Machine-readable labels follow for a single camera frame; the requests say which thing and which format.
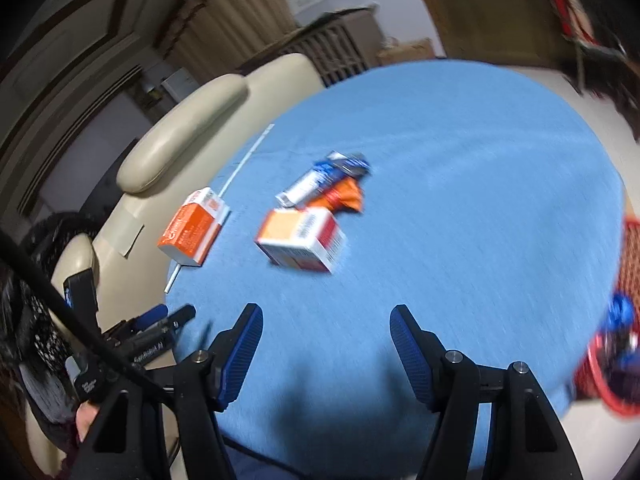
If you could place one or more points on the person's left hand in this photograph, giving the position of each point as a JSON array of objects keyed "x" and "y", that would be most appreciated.
[{"x": 86, "y": 420}]

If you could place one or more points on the blue plastic bag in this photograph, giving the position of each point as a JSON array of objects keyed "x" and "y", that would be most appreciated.
[{"x": 620, "y": 310}]

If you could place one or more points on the red striped cloth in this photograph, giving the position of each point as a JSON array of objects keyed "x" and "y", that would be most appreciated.
[{"x": 570, "y": 10}]

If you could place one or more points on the brown cardboard box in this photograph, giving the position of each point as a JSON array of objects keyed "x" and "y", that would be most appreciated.
[{"x": 405, "y": 50}]

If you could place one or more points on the blue tablecloth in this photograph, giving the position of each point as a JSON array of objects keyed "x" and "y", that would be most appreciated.
[{"x": 450, "y": 185}]

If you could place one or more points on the beige paper sheet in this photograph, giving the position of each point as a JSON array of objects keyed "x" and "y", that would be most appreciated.
[{"x": 122, "y": 232}]

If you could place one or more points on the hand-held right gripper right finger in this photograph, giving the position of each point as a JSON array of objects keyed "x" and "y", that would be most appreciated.
[{"x": 412, "y": 355}]

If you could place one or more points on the orange and white box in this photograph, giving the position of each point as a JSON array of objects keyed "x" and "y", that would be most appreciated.
[{"x": 187, "y": 227}]

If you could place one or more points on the beige curtain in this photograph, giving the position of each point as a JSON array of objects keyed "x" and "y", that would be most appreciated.
[{"x": 225, "y": 15}]

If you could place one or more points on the yellow box with barcode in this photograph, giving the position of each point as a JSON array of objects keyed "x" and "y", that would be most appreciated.
[{"x": 295, "y": 232}]

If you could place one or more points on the wooden crib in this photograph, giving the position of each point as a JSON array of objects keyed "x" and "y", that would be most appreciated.
[{"x": 345, "y": 45}]

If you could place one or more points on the cream leather sofa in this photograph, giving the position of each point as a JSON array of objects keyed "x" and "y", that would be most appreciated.
[{"x": 185, "y": 120}]

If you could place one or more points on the red plastic basket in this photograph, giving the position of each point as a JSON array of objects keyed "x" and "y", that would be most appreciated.
[{"x": 595, "y": 380}]

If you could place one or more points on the black patterned cloth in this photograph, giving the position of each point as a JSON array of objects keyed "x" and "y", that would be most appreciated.
[{"x": 30, "y": 360}]

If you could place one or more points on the blue and white carton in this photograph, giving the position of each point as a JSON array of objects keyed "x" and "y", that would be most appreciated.
[{"x": 315, "y": 180}]

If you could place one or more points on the white straw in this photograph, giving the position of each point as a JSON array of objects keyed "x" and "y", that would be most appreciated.
[{"x": 250, "y": 152}]

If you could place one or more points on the wooden double door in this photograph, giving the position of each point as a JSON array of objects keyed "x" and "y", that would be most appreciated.
[{"x": 475, "y": 10}]

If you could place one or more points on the red plastic bag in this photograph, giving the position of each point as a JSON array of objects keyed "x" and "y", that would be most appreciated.
[{"x": 345, "y": 197}]

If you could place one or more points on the white fridge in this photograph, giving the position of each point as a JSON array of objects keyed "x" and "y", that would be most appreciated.
[{"x": 177, "y": 85}]

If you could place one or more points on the metal chair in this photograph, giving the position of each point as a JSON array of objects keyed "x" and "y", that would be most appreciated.
[{"x": 595, "y": 55}]

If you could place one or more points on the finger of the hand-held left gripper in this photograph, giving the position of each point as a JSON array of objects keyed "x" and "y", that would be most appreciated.
[
  {"x": 150, "y": 316},
  {"x": 181, "y": 316}
]

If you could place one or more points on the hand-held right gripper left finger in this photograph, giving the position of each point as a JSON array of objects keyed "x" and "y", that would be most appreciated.
[{"x": 242, "y": 355}]

